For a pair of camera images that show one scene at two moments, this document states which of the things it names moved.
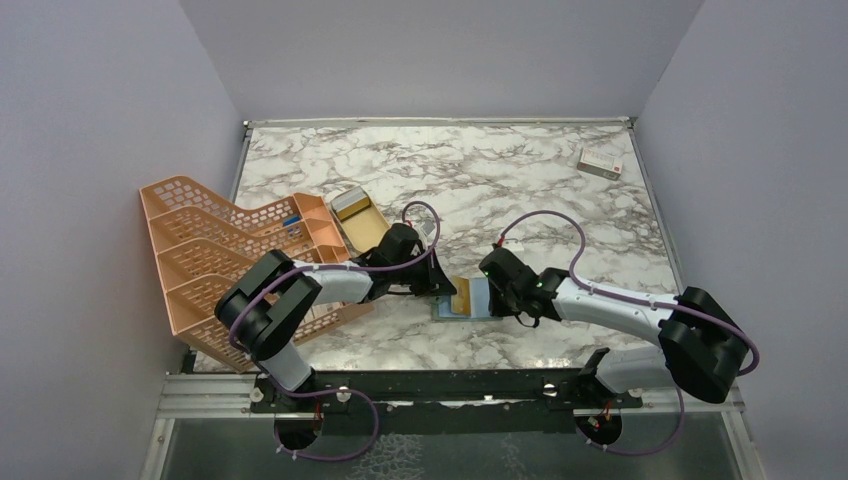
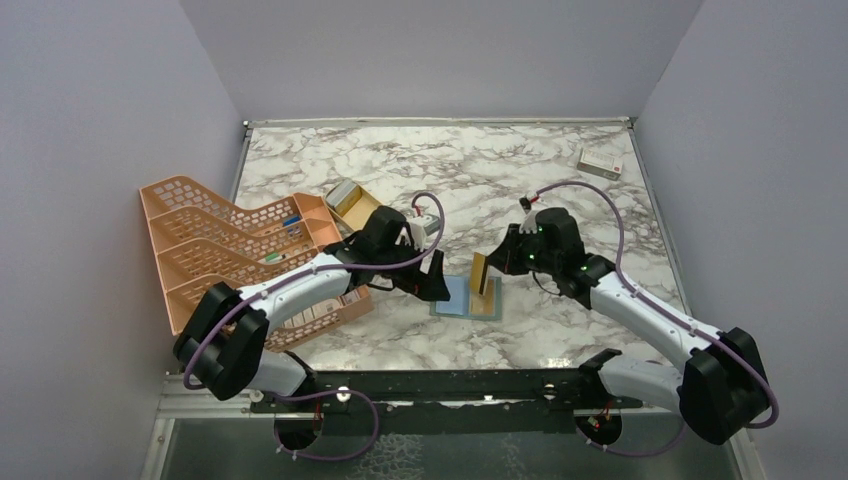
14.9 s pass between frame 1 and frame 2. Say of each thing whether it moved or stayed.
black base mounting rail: stayed
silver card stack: moved
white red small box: stayed
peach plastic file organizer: stayed
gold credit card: moved
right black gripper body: moved
